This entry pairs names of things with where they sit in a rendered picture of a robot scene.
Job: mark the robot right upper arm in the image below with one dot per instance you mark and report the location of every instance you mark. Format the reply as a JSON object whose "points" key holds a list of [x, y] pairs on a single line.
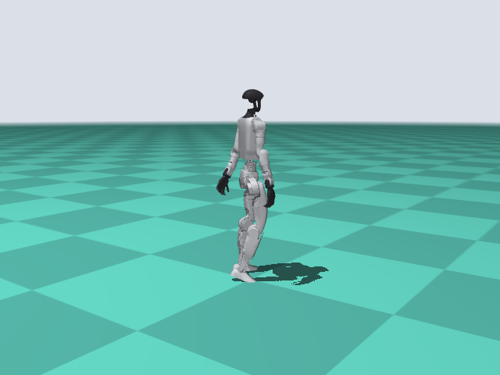
{"points": [[259, 127]]}

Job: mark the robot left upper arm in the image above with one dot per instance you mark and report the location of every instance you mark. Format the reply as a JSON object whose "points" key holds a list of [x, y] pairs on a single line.
{"points": [[236, 148]]}

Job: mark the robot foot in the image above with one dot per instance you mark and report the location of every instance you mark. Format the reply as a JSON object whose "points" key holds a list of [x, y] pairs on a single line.
{"points": [[249, 267], [243, 276]]}

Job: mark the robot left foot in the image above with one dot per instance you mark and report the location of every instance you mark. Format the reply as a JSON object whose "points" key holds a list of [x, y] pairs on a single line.
{"points": [[249, 267]]}

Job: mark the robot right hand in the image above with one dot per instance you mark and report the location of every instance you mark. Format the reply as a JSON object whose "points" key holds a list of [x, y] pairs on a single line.
{"points": [[270, 194]]}

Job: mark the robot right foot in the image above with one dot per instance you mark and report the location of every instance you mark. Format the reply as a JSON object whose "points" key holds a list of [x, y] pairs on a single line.
{"points": [[243, 276]]}

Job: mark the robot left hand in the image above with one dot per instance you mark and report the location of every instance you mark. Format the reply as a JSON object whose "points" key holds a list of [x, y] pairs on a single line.
{"points": [[223, 182]]}

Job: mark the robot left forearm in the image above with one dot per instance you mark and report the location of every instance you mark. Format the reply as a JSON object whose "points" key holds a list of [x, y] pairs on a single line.
{"points": [[234, 156]]}

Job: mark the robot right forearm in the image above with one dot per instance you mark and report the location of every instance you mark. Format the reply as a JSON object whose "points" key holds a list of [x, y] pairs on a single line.
{"points": [[265, 166]]}

